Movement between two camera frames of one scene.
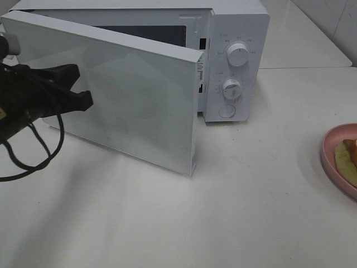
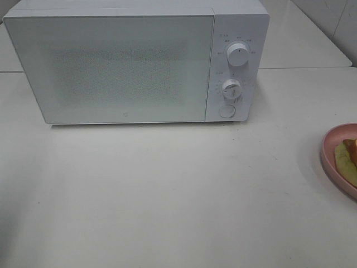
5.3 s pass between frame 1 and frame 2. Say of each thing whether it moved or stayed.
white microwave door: moved
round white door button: stayed
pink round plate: stayed
